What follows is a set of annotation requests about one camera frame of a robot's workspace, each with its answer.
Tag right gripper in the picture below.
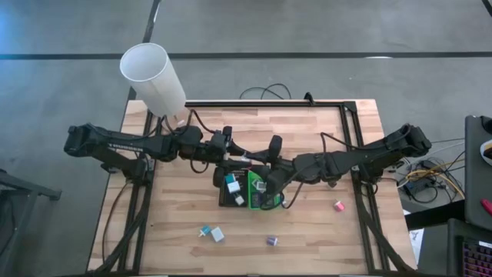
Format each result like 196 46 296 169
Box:
248 135 301 197

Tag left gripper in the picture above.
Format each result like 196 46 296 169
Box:
205 125 253 189

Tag green plastic basket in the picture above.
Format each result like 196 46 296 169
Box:
247 170 285 211

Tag black plastic basket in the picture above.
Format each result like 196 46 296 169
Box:
218 167 250 209

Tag white shade wooden table lamp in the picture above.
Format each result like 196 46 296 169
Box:
118 42 191 118

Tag black power brick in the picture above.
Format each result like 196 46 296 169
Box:
403 179 434 195

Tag white paper sheet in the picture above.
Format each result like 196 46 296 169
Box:
407 229 424 255

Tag black side desk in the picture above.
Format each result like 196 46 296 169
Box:
463 114 492 221

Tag grey metal stand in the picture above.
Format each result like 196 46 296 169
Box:
0 169 62 270

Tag white yellow desk object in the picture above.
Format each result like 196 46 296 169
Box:
479 138 492 166

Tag black backlit keyboard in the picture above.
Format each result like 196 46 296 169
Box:
459 236 492 277

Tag black aluminium rig frame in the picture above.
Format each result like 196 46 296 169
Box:
88 100 417 275

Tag black floor cable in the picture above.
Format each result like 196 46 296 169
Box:
238 82 315 105

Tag tangled floor cables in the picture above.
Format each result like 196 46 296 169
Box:
387 138 466 205

